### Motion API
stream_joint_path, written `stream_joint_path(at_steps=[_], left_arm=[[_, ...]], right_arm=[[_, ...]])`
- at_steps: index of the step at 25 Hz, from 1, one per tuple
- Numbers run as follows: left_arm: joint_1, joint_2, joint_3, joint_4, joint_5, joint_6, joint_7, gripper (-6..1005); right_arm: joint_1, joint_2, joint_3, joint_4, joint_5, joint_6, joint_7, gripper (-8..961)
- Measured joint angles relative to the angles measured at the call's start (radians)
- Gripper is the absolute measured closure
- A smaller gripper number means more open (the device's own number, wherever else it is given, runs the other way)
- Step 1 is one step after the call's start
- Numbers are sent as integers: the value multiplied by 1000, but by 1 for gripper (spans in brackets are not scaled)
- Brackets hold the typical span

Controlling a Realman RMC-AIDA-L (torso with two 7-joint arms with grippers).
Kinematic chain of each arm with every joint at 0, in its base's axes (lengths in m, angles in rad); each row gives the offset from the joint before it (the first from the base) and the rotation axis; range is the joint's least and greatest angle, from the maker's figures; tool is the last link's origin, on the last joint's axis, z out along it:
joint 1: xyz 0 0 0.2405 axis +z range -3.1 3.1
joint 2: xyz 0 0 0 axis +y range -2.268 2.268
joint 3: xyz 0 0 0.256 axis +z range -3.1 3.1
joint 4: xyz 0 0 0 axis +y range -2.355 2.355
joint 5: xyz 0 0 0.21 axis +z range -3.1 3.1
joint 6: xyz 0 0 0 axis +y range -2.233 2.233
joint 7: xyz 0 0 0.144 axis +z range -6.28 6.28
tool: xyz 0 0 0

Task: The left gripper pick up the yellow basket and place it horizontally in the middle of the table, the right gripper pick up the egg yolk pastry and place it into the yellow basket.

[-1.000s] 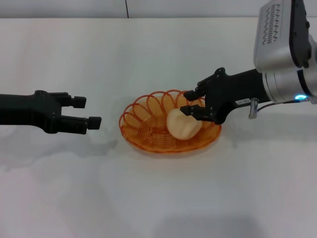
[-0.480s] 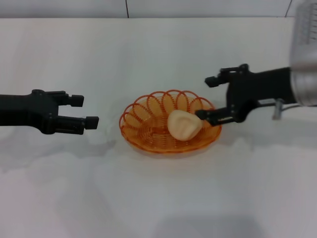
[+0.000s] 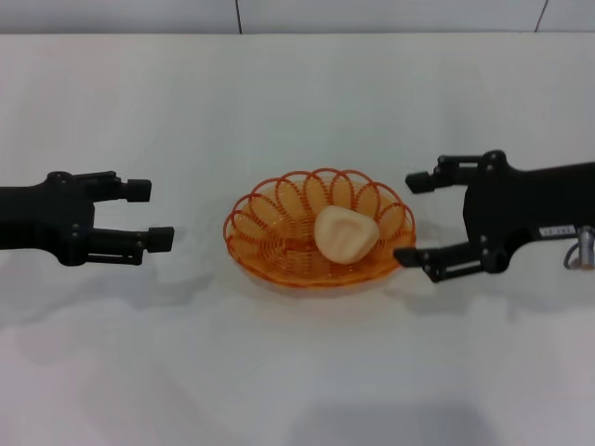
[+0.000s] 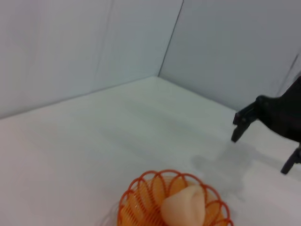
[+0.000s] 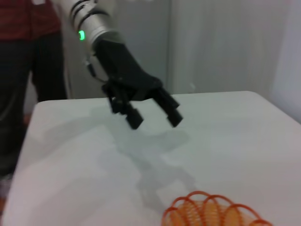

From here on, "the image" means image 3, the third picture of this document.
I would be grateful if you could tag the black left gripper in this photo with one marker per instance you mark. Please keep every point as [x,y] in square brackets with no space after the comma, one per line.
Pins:
[42,218]

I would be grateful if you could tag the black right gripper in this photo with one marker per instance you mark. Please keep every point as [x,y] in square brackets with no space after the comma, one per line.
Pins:
[511,204]

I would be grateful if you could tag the pale beige bread roll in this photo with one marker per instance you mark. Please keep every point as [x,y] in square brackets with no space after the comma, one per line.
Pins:
[344,234]

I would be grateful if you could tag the orange woven plastic basket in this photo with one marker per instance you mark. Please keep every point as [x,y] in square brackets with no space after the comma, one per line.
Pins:
[279,251]

